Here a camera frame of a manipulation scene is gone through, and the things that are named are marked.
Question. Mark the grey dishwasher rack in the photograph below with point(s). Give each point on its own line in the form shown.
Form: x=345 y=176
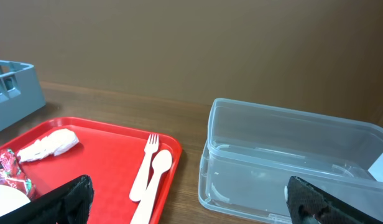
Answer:
x=20 y=92

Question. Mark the red snack wrapper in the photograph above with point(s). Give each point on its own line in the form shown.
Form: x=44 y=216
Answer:
x=12 y=175

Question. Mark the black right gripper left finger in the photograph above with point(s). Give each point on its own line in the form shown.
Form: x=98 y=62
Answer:
x=70 y=203

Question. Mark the light blue plate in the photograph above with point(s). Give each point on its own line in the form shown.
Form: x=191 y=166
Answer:
x=11 y=199

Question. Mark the white plastic fork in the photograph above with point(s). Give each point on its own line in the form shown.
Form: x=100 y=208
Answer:
x=143 y=174

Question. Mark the crumpled white napkin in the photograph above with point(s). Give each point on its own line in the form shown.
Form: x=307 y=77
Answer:
x=56 y=143

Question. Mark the red plastic tray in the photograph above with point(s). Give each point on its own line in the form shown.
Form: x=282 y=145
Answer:
x=111 y=155

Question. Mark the clear plastic bin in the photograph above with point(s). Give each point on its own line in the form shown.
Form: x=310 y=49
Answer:
x=252 y=150

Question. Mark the white plastic spoon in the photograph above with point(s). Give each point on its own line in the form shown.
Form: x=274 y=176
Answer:
x=162 y=163

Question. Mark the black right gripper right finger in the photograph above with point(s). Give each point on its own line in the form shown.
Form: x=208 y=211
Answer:
x=307 y=203

